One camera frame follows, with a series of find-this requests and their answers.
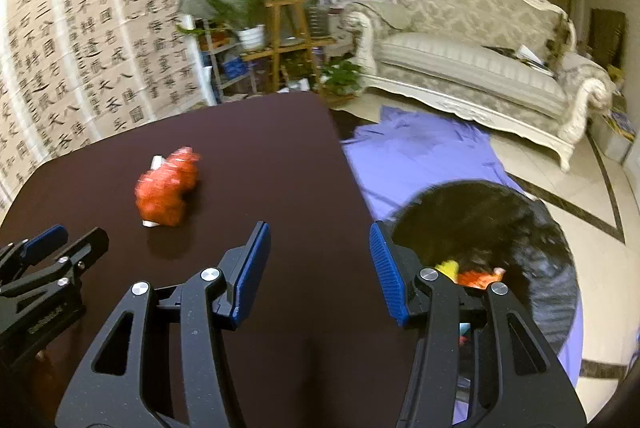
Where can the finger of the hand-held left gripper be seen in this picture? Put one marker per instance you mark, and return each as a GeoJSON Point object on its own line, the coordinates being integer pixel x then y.
{"type": "Point", "coordinates": [47, 237]}
{"type": "Point", "coordinates": [85, 250]}

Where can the small leafy plant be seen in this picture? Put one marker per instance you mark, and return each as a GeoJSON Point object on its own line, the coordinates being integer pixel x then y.
{"type": "Point", "coordinates": [195, 28]}

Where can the purple cloth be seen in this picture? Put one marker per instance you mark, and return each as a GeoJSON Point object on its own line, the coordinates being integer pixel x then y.
{"type": "Point", "coordinates": [415, 148]}

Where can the white flower pot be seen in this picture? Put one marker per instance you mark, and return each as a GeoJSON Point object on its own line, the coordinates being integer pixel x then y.
{"type": "Point", "coordinates": [251, 37]}

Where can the blue box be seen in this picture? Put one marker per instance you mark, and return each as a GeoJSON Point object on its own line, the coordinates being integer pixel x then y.
{"type": "Point", "coordinates": [235, 68]}

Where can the red foam net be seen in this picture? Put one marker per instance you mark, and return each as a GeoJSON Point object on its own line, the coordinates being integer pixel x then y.
{"type": "Point", "coordinates": [480, 279]}

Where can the yellow item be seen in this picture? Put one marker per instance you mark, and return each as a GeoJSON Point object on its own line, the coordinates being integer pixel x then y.
{"type": "Point", "coordinates": [447, 269]}

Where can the orange plastic bag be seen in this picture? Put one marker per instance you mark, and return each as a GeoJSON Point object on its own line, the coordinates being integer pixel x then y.
{"type": "Point", "coordinates": [167, 193]}

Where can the papers and books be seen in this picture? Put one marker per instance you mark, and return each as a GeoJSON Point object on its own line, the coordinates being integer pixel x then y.
{"type": "Point", "coordinates": [525, 58]}

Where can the low leafy green plant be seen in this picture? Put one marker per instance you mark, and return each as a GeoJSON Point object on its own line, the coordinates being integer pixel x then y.
{"type": "Point", "coordinates": [342, 78]}

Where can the calligraphy wall hanging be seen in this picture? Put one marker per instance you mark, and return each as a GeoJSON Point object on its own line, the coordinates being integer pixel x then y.
{"type": "Point", "coordinates": [75, 58]}

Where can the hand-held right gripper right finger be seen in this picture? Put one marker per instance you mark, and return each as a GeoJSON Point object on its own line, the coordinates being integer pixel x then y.
{"type": "Point", "coordinates": [385, 273]}

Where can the ornate white sofa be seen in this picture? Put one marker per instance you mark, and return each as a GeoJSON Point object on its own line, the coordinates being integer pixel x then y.
{"type": "Point", "coordinates": [470, 63]}

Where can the trash bin with black bag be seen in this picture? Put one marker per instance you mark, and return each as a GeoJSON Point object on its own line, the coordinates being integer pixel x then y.
{"type": "Point", "coordinates": [500, 218]}

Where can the metal shelf rack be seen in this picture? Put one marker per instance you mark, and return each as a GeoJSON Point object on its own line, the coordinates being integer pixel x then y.
{"type": "Point", "coordinates": [225, 68]}

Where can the wooden plant stand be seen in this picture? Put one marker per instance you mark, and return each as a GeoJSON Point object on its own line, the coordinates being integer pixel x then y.
{"type": "Point", "coordinates": [290, 43]}

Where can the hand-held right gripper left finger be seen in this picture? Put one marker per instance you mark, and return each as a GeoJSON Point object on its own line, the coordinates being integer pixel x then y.
{"type": "Point", "coordinates": [250, 278]}

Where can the white tube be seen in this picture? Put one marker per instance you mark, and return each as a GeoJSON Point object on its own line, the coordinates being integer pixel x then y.
{"type": "Point", "coordinates": [159, 161]}

